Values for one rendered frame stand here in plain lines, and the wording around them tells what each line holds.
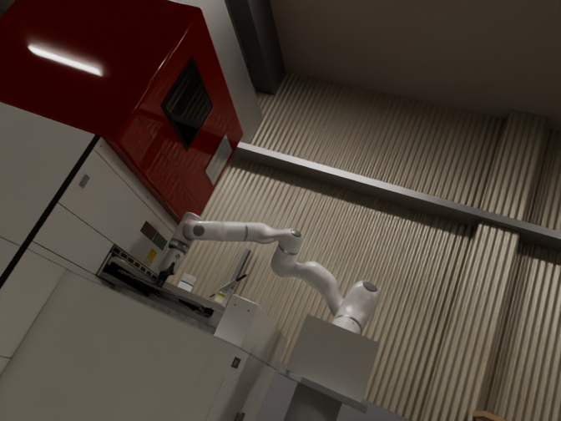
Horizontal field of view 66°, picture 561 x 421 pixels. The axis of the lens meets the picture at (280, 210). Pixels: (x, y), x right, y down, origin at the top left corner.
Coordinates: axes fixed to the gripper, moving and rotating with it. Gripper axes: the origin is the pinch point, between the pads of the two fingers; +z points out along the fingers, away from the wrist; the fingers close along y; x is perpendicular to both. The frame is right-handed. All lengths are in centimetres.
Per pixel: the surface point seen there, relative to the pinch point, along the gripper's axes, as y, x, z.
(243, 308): -51, -14, -1
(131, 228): -1.0, 20.4, -14.0
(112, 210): -13.4, 31.2, -14.3
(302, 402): -55, -45, 17
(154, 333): -42.3, 5.9, 16.6
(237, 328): -51, -14, 5
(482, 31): 11, -131, -269
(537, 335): 5, -267, -87
